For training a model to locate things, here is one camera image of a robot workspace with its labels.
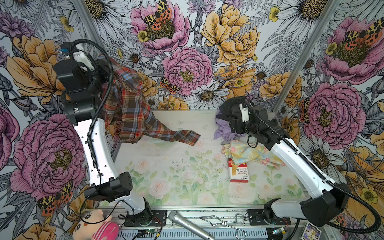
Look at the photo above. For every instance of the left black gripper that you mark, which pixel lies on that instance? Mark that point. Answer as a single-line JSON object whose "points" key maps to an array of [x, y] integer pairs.
{"points": [[103, 66]]}

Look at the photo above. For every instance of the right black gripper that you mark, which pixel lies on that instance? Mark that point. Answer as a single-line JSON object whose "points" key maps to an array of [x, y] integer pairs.
{"points": [[239, 125]]}

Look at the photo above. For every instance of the red plaid cloth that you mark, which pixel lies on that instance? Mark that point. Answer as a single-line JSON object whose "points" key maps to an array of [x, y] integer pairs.
{"points": [[129, 114]]}

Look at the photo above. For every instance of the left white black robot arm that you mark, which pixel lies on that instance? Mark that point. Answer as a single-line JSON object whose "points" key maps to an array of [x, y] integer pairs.
{"points": [[106, 183]]}

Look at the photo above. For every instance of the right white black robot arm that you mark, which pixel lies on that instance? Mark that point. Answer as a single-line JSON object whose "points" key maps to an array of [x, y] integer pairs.
{"points": [[326, 198]]}

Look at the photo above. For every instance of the black cloth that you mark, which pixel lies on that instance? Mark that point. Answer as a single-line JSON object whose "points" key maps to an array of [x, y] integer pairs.
{"points": [[230, 109]]}

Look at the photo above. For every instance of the lavender cloth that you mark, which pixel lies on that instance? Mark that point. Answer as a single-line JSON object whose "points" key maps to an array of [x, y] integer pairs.
{"points": [[224, 130]]}

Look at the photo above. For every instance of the pastel floral cloth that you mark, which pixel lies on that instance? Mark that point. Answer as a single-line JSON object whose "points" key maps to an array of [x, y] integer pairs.
{"points": [[241, 153]]}

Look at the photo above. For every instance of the red bandage box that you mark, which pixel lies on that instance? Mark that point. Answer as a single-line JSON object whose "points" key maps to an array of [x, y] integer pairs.
{"points": [[238, 173]]}

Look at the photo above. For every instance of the silver microphone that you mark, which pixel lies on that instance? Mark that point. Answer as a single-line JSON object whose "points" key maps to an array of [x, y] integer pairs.
{"points": [[179, 220]]}

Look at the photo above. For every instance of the colourful card box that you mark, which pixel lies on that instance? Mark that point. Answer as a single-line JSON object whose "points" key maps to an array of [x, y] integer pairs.
{"points": [[310, 232]]}

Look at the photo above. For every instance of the pink plush doll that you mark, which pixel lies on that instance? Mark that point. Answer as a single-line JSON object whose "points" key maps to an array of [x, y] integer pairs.
{"points": [[93, 226]]}

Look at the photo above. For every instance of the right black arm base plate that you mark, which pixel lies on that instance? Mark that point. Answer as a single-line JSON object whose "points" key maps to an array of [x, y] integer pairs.
{"points": [[262, 217]]}

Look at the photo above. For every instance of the metal wire hanger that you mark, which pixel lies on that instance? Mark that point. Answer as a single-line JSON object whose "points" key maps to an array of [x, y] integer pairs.
{"points": [[218, 222]]}

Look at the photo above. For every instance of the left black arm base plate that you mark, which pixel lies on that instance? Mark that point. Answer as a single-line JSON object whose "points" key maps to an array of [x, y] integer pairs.
{"points": [[156, 217]]}

